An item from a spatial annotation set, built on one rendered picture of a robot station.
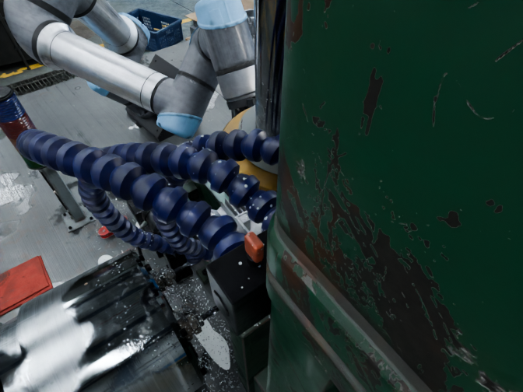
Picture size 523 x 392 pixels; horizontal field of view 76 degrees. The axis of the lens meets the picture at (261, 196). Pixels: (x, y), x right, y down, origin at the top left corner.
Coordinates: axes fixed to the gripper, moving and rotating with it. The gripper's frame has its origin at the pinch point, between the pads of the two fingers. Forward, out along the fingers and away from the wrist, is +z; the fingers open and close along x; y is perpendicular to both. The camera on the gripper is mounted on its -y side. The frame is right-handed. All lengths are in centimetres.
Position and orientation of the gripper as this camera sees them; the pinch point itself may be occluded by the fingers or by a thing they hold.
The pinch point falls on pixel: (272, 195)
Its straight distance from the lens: 66.8
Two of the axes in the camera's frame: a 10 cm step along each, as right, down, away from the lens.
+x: 8.1, -4.4, 3.9
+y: 5.1, 1.9, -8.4
